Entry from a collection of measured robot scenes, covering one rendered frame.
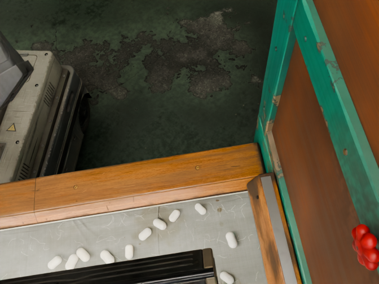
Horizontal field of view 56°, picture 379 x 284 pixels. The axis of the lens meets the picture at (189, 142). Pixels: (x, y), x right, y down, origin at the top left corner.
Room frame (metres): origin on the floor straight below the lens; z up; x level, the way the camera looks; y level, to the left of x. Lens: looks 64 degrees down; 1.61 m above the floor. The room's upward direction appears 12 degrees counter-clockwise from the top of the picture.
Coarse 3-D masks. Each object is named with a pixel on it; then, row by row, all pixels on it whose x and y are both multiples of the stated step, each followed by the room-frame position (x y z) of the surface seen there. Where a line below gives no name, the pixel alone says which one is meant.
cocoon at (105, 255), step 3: (102, 252) 0.17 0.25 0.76; (105, 252) 0.17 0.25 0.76; (108, 252) 0.17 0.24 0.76; (102, 255) 0.16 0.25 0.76; (105, 255) 0.16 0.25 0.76; (108, 255) 0.16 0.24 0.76; (111, 255) 0.16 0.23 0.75; (102, 258) 0.16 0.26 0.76; (105, 258) 0.16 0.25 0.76; (108, 258) 0.15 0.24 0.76; (111, 258) 0.15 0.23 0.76; (105, 261) 0.15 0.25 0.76; (108, 261) 0.15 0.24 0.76; (111, 261) 0.15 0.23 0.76
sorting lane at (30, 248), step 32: (64, 224) 0.26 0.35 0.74; (96, 224) 0.24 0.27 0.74; (128, 224) 0.23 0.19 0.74; (192, 224) 0.20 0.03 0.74; (224, 224) 0.18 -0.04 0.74; (0, 256) 0.22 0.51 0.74; (32, 256) 0.20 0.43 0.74; (64, 256) 0.18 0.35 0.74; (96, 256) 0.17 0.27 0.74; (224, 256) 0.11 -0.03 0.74; (256, 256) 0.09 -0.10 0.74
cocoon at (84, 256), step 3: (78, 249) 0.19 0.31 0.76; (81, 249) 0.19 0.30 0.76; (84, 249) 0.19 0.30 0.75; (78, 252) 0.18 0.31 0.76; (81, 252) 0.18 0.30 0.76; (84, 252) 0.18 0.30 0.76; (87, 252) 0.18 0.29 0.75; (78, 255) 0.18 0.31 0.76; (81, 255) 0.17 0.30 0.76; (84, 255) 0.17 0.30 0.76; (87, 255) 0.17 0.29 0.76; (81, 258) 0.17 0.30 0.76; (84, 258) 0.17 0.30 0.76; (87, 258) 0.16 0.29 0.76
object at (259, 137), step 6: (258, 114) 0.40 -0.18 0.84; (258, 120) 0.40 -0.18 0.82; (258, 126) 0.39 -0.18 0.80; (258, 132) 0.38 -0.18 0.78; (258, 138) 0.37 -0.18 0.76; (264, 138) 0.34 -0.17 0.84; (264, 144) 0.33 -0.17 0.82; (264, 150) 0.32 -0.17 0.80; (264, 156) 0.32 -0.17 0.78; (264, 162) 0.31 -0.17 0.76; (270, 162) 0.28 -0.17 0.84; (270, 168) 0.27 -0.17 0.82
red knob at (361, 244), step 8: (360, 224) 0.05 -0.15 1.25; (352, 232) 0.04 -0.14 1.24; (360, 232) 0.04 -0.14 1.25; (368, 232) 0.04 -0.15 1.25; (360, 240) 0.03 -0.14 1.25; (368, 240) 0.03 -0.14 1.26; (376, 240) 0.03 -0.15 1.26; (360, 248) 0.03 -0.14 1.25; (368, 248) 0.02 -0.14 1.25; (376, 248) 0.02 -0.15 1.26; (360, 256) 0.02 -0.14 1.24; (368, 256) 0.02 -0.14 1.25; (376, 256) 0.02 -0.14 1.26; (368, 264) 0.01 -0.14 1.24; (376, 264) 0.01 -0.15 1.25
